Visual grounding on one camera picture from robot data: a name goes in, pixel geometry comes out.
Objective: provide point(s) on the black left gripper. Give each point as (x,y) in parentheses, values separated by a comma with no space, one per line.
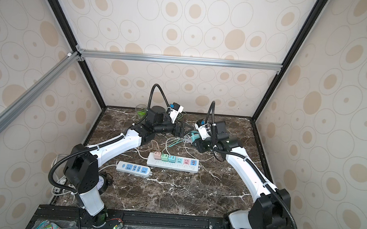
(180,133)

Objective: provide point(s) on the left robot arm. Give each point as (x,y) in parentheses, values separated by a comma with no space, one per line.
(79,171)

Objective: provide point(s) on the teal charger plug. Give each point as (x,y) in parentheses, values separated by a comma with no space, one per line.
(194,136)
(172,159)

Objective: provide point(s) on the glass cup with green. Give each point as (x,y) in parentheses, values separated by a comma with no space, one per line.
(141,110)

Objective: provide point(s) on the multicolour white power strip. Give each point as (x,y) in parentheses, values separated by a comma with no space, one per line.
(188,165)

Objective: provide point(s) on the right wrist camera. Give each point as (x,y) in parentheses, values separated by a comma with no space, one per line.
(203,130)

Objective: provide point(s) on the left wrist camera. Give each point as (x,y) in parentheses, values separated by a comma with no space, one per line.
(174,110)

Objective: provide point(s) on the green charger plug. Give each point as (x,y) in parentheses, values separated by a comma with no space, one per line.
(164,157)

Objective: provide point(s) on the green snack bag left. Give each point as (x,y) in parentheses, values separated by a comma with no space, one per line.
(47,225)

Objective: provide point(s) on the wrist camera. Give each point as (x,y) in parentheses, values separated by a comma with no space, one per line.
(174,110)
(203,130)

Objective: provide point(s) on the pink charger plug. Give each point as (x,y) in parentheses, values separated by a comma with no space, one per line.
(157,155)

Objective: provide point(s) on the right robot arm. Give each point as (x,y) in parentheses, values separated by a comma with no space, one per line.
(271,208)

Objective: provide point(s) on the blue white power strip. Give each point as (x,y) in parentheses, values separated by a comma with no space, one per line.
(134,169)

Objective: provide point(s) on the black alarm clock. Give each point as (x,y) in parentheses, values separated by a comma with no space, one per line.
(105,181)

